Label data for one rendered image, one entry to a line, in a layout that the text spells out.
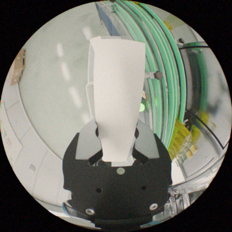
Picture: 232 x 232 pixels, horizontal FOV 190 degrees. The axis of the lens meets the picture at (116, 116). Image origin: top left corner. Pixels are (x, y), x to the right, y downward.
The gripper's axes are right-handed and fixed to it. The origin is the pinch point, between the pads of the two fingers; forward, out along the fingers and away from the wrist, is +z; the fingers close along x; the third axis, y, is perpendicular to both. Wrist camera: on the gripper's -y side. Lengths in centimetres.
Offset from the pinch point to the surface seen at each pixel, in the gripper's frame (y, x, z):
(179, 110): 4.4, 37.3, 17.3
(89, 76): -8.1, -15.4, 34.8
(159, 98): -1.1, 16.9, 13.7
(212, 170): 17, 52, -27
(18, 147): 116, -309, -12
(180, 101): -1.2, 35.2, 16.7
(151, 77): -8.5, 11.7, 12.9
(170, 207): 119, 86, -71
